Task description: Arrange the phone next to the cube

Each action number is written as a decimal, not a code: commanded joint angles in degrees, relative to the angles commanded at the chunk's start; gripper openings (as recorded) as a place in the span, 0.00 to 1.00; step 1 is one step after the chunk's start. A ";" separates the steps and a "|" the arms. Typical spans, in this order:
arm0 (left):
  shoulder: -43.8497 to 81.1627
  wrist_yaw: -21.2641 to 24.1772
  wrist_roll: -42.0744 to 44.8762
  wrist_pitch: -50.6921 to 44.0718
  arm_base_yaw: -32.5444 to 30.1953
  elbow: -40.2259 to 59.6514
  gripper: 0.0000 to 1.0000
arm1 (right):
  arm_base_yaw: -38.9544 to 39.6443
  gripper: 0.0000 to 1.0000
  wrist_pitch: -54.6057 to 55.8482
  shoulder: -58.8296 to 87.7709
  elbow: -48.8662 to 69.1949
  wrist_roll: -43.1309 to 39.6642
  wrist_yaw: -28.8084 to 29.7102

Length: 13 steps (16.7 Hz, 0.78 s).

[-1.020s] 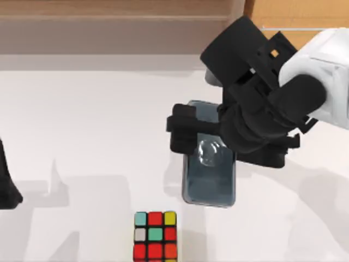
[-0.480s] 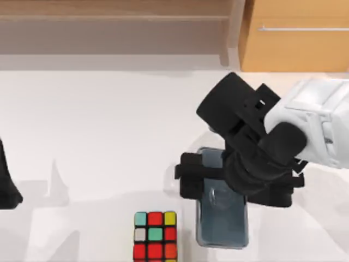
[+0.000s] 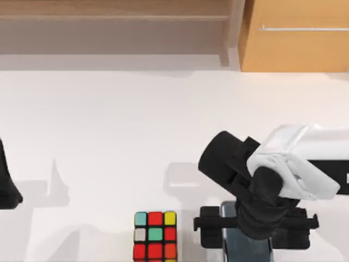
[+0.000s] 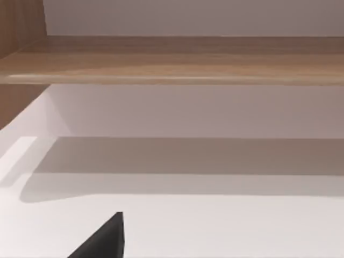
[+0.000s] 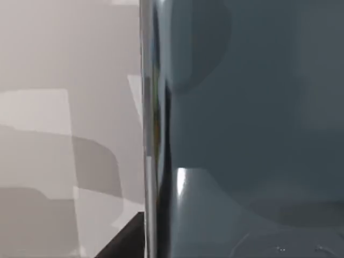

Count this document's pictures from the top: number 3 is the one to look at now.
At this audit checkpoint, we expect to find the grey rounded box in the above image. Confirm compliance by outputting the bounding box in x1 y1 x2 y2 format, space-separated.
220 201 274 262

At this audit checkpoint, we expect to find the multicoloured puzzle cube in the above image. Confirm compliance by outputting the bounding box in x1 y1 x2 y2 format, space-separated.
133 210 178 260

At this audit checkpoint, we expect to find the wooden cupboard door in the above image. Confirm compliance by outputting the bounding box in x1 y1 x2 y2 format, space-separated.
241 0 349 73

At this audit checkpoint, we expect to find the wooden cupboard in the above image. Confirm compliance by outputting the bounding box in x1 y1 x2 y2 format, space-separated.
236 0 349 73

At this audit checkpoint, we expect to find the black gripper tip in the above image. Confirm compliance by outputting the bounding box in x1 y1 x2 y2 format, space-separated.
0 139 24 211

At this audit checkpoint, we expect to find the wooden open shelf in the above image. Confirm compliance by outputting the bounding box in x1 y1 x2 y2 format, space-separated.
0 0 245 72

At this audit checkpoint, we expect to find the long metal handle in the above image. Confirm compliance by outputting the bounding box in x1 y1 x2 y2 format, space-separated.
258 25 349 32

